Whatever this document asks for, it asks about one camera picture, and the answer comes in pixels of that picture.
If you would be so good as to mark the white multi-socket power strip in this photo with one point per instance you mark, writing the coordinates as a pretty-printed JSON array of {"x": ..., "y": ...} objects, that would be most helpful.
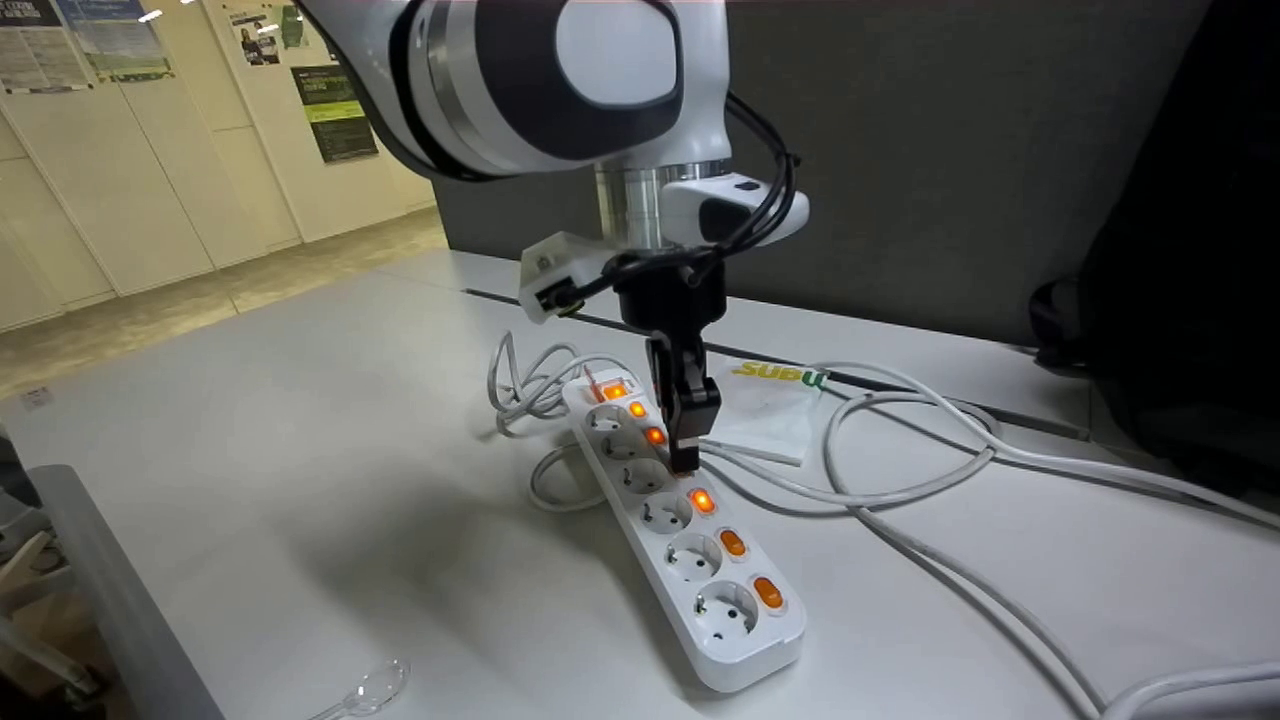
[{"x": 695, "y": 562}]

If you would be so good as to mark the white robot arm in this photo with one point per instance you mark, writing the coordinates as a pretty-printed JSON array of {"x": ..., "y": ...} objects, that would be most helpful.
[{"x": 533, "y": 81}]

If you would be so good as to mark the black chair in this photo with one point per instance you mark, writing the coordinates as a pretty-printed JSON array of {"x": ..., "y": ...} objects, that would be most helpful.
[{"x": 1184, "y": 241}]

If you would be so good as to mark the clear plastic zip bag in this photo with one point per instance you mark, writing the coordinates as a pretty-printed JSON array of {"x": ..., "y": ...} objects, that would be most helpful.
[{"x": 772, "y": 417}]

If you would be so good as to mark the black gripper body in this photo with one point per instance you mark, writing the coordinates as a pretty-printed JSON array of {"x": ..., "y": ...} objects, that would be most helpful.
[{"x": 675, "y": 292}]

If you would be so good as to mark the grey side bench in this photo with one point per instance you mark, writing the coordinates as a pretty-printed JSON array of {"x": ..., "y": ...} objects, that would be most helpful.
[{"x": 104, "y": 601}]

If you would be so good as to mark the small white wall notice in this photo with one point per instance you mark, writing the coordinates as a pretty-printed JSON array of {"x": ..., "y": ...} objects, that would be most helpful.
[{"x": 257, "y": 39}]

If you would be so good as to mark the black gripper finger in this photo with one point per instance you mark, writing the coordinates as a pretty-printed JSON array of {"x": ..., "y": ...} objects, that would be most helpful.
[
  {"x": 660, "y": 381},
  {"x": 696, "y": 405}
]

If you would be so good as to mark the wide blue wall poster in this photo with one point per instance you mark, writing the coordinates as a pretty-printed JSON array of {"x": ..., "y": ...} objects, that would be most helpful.
[{"x": 95, "y": 43}]

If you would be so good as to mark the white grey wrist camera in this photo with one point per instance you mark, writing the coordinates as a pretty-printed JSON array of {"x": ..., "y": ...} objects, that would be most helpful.
[{"x": 562, "y": 280}]

